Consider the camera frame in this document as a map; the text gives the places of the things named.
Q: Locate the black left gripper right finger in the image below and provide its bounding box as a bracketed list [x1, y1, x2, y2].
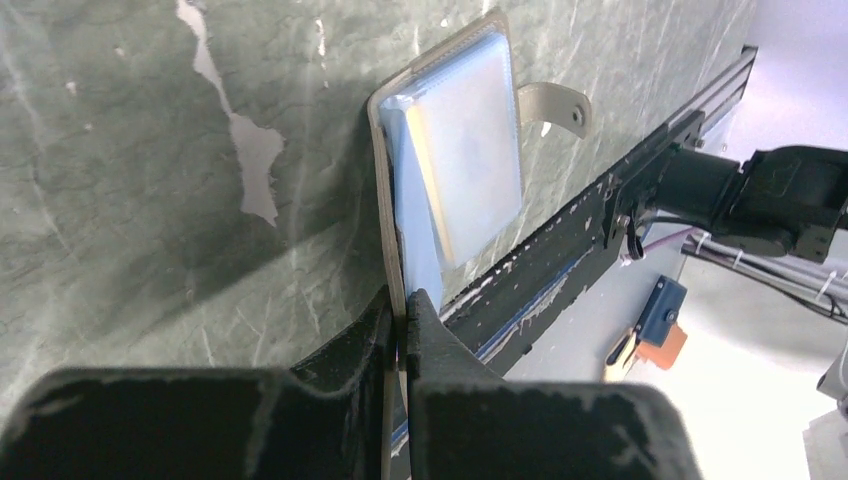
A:
[406, 290, 701, 479]

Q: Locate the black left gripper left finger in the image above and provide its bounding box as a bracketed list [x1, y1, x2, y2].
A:
[1, 290, 393, 479]

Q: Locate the gold credit card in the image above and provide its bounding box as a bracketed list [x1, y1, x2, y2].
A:
[405, 106, 456, 270]

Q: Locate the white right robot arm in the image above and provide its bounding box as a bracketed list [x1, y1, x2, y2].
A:
[652, 146, 847, 264]

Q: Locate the blue orange clamp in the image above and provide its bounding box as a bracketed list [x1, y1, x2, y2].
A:
[601, 276, 688, 383]

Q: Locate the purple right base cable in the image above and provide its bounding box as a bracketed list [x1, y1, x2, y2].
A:
[639, 226, 704, 256]

